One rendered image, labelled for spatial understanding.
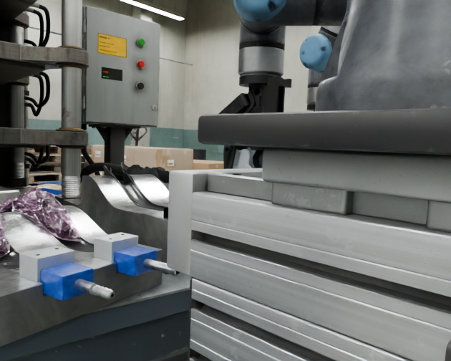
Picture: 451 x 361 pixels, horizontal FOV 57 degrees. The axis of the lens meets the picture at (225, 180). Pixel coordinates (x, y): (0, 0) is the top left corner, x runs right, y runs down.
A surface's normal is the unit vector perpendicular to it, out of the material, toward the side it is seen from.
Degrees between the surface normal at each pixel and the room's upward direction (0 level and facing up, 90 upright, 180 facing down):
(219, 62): 90
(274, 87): 91
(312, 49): 90
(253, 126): 90
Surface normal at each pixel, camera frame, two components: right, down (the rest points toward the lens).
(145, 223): -0.77, 0.03
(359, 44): -0.82, -0.29
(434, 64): -0.39, -0.24
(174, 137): 0.76, 0.09
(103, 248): -0.55, 0.05
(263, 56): 0.02, 0.11
